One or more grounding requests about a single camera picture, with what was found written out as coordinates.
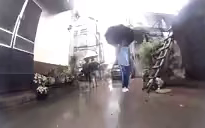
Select person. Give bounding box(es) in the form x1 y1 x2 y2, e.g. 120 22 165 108
104 24 136 94

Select white flowering plants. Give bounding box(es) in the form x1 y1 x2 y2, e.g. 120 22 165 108
32 65 74 98

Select wet grey asphalt road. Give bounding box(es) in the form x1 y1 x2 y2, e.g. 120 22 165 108
0 77 205 128

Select dark vehicle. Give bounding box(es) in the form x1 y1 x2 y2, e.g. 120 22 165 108
110 64 123 81

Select dark glass-fronted building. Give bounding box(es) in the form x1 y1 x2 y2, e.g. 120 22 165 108
0 0 44 95

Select group of people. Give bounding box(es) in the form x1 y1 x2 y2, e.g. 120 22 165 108
81 55 101 90

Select pale tall building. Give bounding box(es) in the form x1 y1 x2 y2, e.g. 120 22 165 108
68 15 105 68

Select green bush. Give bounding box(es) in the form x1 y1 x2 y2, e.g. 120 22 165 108
137 38 165 68

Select dark wall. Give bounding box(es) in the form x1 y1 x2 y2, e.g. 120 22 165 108
169 0 205 84

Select wooden ladder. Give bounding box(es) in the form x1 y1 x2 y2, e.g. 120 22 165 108
142 31 174 94

